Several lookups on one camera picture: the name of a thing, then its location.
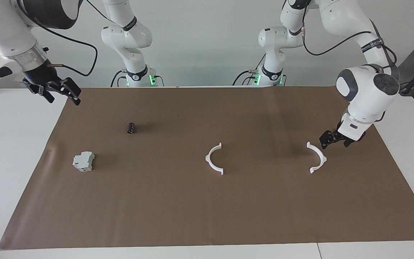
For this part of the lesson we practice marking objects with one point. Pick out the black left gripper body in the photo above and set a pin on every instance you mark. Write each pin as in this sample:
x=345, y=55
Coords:
x=352, y=137

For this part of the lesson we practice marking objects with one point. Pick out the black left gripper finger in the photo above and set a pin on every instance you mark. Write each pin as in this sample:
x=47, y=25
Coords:
x=326, y=139
x=348, y=143

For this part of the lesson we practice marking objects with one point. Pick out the black cylindrical capacitor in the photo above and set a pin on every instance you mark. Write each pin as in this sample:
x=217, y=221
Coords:
x=132, y=128

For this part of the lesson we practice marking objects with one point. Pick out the white half pipe clamp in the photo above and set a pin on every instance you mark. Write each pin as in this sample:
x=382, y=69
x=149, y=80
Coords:
x=210, y=163
x=322, y=156

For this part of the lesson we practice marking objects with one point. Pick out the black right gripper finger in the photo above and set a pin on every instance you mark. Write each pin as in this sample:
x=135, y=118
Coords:
x=76, y=95
x=48, y=95

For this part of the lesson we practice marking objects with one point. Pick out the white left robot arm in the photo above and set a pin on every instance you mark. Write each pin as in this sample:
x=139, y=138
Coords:
x=368, y=90

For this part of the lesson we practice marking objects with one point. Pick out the brown paper mat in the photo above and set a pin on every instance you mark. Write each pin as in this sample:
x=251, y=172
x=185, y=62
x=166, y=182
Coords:
x=207, y=216

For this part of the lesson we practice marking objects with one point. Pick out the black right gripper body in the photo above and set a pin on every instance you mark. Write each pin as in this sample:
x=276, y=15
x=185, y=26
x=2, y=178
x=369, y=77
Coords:
x=45, y=77

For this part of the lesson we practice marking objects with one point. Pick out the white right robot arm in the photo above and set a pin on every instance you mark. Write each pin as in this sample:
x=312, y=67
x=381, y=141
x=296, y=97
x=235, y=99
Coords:
x=5, y=36

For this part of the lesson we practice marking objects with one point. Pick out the white circuit breaker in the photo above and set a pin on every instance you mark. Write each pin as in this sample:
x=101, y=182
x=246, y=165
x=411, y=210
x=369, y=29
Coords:
x=83, y=162

